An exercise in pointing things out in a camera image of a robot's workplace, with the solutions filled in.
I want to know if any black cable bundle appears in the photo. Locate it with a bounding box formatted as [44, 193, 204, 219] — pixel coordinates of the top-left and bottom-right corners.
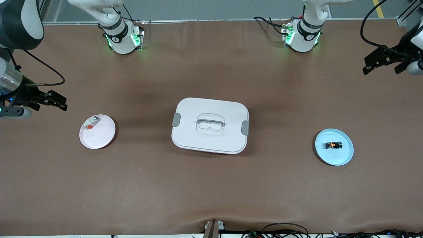
[330, 230, 423, 238]

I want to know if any black arm base cable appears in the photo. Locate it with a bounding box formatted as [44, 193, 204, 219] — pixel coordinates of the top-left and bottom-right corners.
[112, 3, 145, 24]
[253, 16, 290, 35]

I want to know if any brown camera mount bracket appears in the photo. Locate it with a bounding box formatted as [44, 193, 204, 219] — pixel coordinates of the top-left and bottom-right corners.
[203, 219, 226, 238]

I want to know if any black looped cable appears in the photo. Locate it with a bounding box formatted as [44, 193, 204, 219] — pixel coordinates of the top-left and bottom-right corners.
[241, 222, 311, 238]

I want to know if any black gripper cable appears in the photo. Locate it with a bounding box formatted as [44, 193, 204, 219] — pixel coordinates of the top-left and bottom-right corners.
[360, 0, 398, 55]
[10, 50, 66, 87]

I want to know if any aluminium table edge rail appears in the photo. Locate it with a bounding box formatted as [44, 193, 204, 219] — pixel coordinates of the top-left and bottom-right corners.
[43, 18, 407, 27]

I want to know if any pink round plate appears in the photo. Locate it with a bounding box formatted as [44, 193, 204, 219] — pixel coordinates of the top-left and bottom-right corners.
[79, 114, 116, 150]

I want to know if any small white orange toy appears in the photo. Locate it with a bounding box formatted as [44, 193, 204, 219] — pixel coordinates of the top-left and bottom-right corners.
[83, 116, 100, 130]

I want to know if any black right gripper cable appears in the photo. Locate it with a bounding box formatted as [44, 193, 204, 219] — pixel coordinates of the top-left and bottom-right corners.
[10, 50, 66, 87]

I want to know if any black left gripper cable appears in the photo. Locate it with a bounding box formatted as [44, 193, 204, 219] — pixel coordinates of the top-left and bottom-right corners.
[360, 0, 398, 55]

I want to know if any light blue round plate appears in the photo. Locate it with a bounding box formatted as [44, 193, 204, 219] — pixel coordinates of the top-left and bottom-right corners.
[315, 129, 354, 166]

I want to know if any white lidded storage box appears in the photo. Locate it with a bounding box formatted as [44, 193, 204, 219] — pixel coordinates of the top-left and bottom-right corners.
[171, 98, 250, 155]

